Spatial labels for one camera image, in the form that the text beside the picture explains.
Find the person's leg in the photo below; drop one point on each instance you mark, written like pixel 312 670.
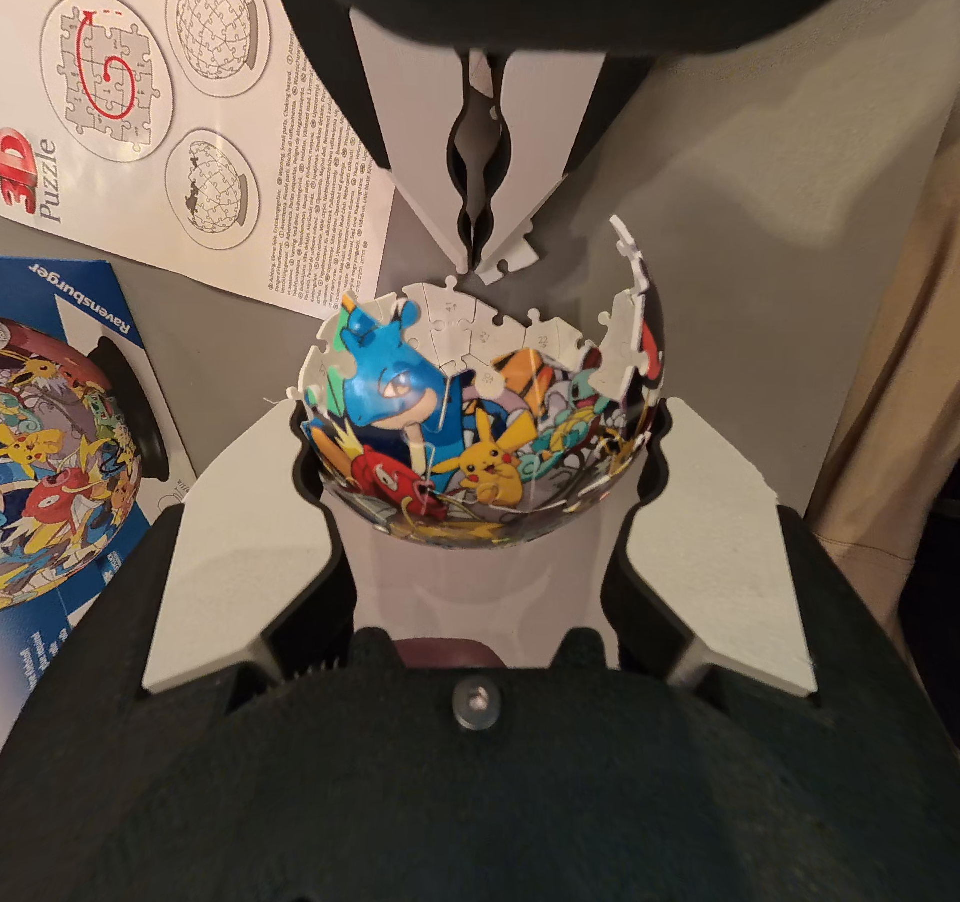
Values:
pixel 885 317

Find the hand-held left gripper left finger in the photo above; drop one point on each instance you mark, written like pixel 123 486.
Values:
pixel 247 542

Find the blue puzzle box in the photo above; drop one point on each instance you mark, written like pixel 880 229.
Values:
pixel 67 467

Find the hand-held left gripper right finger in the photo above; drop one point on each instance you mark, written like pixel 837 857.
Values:
pixel 712 542

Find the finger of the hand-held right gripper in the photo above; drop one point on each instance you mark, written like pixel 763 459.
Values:
pixel 405 107
pixel 547 115

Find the partly built puzzle ball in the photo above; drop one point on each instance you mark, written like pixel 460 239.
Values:
pixel 465 422

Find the white puzzle pieces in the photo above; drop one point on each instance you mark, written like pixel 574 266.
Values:
pixel 517 250

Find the white instruction leaflet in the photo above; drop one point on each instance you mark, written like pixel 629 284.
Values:
pixel 225 130

